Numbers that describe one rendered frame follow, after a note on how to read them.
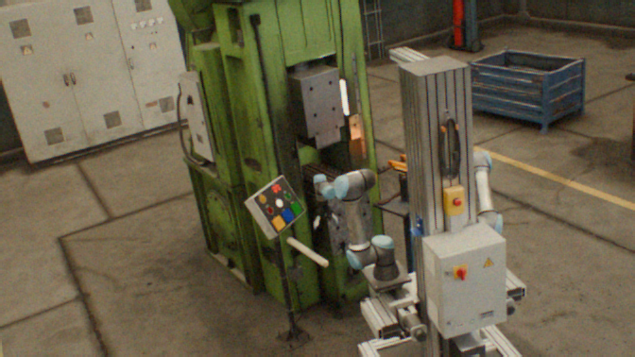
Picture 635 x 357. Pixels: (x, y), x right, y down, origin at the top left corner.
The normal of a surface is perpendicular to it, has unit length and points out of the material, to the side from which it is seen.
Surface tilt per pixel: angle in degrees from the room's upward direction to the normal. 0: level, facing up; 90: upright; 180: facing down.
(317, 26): 90
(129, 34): 90
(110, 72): 90
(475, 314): 90
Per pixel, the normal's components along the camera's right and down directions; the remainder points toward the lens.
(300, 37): 0.56, 0.26
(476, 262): 0.26, 0.36
